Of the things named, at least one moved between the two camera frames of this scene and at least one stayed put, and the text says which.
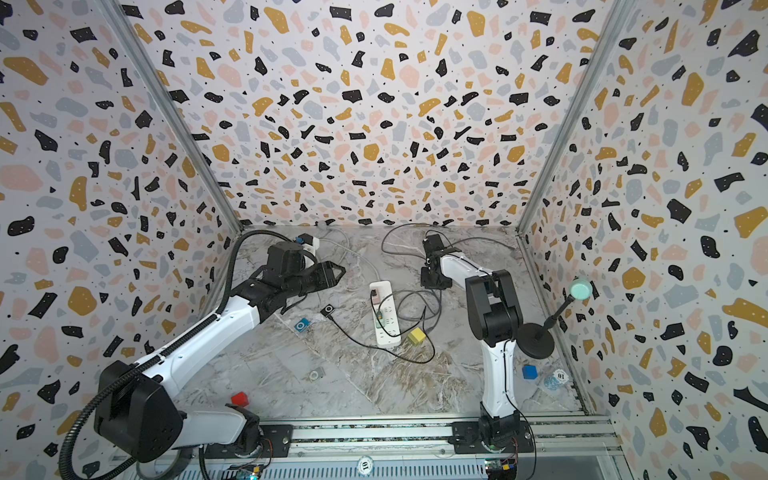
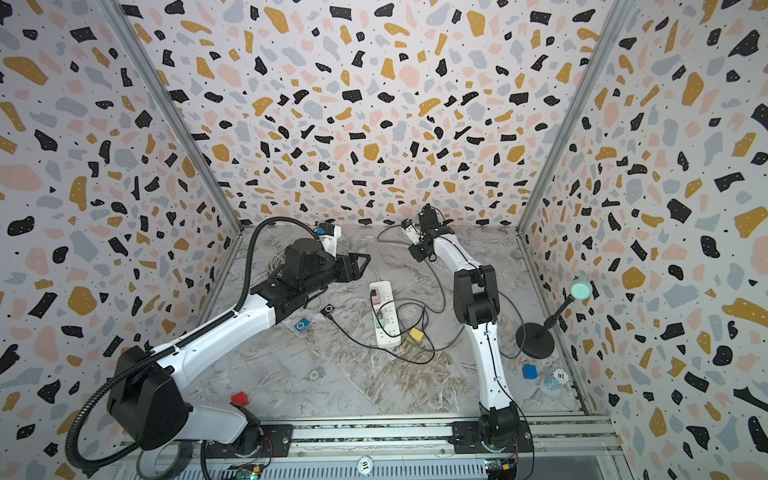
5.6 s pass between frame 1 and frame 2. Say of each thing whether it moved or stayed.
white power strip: stayed
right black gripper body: moved
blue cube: stayed
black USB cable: stayed
